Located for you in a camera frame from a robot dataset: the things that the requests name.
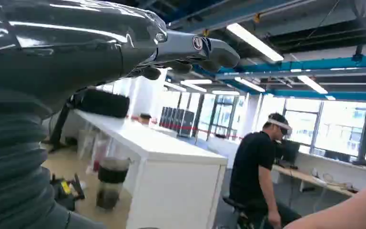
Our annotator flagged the clear cylinder with black band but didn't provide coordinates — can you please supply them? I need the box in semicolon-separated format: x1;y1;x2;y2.
95;157;131;210

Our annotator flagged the black case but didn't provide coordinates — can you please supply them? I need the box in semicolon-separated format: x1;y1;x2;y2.
70;88;131;119

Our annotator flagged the red barrier tape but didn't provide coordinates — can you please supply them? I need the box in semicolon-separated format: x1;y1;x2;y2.
176;125;244;140

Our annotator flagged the black stool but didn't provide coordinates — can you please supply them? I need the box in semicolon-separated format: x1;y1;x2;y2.
222;196;250;229

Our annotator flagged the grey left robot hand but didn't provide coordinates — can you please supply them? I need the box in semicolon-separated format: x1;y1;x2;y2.
0;0;241;112

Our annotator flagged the wooden desk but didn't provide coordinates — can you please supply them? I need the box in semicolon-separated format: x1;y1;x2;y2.
271;164;359;198

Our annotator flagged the black tripod leg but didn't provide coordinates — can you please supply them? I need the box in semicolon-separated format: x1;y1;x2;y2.
48;100;74;153

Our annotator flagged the ribbed grey left arm sleeve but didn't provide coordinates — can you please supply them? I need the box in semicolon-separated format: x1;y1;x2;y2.
0;83;108;229

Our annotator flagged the blue ceiling beam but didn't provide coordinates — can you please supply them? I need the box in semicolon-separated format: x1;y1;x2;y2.
216;54;366;74

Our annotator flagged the long white table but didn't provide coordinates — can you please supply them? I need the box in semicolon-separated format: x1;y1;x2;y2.
74;109;228;229

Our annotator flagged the person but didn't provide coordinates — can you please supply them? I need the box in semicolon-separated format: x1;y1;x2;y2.
229;112;302;229

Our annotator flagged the black and yellow tool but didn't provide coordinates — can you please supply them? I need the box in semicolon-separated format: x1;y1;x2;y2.
50;173;86;212

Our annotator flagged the black monitor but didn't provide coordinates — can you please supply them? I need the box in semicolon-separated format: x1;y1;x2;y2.
274;139;301;165

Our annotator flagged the long ceiling light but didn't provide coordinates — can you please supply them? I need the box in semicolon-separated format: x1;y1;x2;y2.
234;76;266;93
296;74;329;95
225;22;285;62

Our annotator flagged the row of black computer towers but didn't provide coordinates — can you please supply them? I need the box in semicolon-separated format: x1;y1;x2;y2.
159;106;196;138

